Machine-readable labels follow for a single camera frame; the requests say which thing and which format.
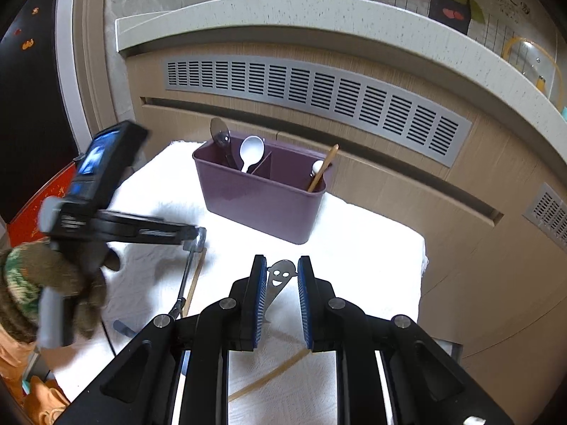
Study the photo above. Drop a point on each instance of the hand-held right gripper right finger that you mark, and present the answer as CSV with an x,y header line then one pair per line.
x,y
304,301

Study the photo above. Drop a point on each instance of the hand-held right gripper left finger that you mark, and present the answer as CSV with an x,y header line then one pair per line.
x,y
261,301

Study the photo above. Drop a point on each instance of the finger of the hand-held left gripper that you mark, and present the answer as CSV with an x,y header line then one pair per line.
x,y
146,238
146,223

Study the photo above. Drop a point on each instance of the metal smiley face spoon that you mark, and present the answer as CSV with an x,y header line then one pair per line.
x,y
281,274

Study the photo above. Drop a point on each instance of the wooden chopstick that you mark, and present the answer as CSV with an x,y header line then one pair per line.
x,y
325,166
274,372
195,281

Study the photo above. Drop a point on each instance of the purple plastic utensil holder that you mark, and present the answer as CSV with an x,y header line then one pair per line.
x,y
257,203

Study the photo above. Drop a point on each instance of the white plastic spoon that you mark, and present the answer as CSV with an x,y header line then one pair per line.
x,y
251,148

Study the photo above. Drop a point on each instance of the small white spoon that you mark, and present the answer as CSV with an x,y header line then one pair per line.
x,y
317,167

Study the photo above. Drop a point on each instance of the person's left forearm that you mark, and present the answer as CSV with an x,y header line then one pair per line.
x,y
13,367

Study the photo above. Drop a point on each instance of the person's left hand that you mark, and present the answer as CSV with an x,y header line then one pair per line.
x,y
84,274

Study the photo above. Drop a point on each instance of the white textured towel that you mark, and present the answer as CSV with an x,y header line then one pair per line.
x,y
354,265

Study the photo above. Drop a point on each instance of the red cardboard box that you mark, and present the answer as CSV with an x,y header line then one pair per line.
x,y
31,212

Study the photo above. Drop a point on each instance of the wooden cabinet front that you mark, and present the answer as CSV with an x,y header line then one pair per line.
x,y
487,274

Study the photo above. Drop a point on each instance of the long grey vent grille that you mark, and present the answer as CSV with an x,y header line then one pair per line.
x,y
310,90

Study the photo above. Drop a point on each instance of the grey stone counter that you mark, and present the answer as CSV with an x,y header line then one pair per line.
x,y
310,22

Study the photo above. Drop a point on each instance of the short grey vent grille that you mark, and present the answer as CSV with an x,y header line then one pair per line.
x,y
549,212

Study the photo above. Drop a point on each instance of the glass dome cover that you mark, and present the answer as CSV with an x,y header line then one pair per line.
x,y
531,64

